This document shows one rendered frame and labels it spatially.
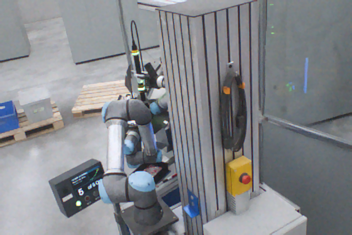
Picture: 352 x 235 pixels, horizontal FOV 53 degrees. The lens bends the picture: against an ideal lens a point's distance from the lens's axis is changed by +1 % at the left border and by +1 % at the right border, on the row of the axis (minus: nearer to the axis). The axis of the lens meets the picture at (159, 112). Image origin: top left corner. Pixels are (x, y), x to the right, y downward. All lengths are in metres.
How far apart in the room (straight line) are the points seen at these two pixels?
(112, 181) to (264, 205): 0.68
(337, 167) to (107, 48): 6.16
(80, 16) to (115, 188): 6.27
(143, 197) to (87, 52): 6.39
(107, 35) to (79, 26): 0.62
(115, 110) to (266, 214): 0.87
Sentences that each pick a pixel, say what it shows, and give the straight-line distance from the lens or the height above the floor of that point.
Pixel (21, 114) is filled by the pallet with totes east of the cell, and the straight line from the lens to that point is 5.67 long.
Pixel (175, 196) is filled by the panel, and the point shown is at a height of 0.70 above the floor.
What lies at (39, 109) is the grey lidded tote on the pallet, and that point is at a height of 0.33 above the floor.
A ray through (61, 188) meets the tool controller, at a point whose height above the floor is 1.22.
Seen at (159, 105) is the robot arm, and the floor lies 1.37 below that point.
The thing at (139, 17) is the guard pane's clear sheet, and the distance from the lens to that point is 3.43.
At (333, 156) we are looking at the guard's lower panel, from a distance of 2.48.
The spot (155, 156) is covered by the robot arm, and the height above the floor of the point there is 1.10.
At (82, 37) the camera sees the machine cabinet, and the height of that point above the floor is 0.57.
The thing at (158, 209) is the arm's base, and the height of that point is 1.09.
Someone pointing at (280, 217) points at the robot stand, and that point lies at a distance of 1.48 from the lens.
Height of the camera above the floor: 2.25
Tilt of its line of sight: 27 degrees down
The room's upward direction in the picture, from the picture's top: 9 degrees counter-clockwise
